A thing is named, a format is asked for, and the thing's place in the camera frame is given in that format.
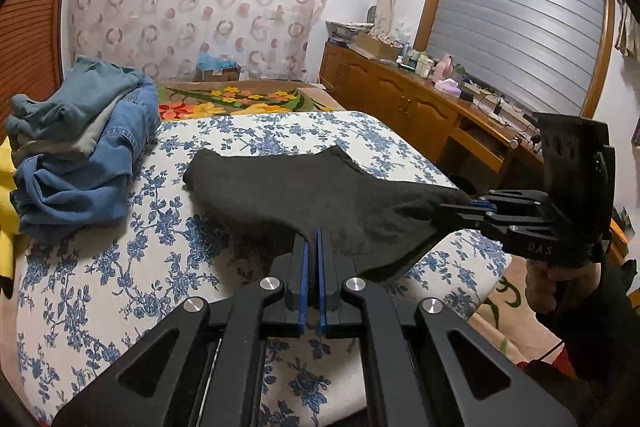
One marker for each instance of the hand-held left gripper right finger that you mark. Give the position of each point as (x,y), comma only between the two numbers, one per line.
(322,287)

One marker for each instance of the group of toiletry bottles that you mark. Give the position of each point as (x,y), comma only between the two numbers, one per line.
(415,59)

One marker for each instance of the black pants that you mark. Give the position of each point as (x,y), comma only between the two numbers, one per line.
(300,197)

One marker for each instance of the pink tissue box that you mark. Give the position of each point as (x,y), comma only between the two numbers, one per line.
(446,87)

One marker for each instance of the brown slatted wooden wardrobe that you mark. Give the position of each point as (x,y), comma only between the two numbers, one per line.
(35,32)

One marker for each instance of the grey folded cloth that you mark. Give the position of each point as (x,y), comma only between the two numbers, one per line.
(85,137)

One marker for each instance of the blue floral white mat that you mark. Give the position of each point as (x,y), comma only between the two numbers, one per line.
(150,257)

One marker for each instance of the open cardboard box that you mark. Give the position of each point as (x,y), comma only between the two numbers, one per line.
(375,47)

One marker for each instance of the person's right hand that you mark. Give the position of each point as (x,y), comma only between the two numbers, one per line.
(542,287)

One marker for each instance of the blue denim jeans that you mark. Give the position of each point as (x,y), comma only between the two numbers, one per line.
(80,197)

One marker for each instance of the hanging beige cloth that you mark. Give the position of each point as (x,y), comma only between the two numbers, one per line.
(627,27)

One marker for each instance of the white power strip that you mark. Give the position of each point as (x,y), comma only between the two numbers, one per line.
(500,104)

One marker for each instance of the small cardboard box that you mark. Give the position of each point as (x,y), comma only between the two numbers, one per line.
(220,73)

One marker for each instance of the pink bottle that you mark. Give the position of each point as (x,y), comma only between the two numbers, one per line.
(443,67)

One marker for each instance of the blue plastic bag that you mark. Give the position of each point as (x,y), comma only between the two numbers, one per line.
(215,61)

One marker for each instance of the stack of papers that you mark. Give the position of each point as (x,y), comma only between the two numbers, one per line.
(350,31)

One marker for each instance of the yellow cloth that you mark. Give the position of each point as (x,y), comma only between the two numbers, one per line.
(6,187)

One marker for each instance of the wooden side cabinet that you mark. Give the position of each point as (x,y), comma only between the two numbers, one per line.
(400,97)

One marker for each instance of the grey window blind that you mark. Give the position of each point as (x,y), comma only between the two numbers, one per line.
(515,17)

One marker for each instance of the person's right forearm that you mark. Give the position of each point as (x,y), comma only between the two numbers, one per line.
(600,332)

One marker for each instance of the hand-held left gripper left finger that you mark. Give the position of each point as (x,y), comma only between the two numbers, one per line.
(302,287)

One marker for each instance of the light blue jeans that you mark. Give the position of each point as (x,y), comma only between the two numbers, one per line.
(75,92)

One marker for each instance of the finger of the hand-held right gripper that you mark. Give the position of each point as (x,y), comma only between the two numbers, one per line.
(475,218)
(515,199)

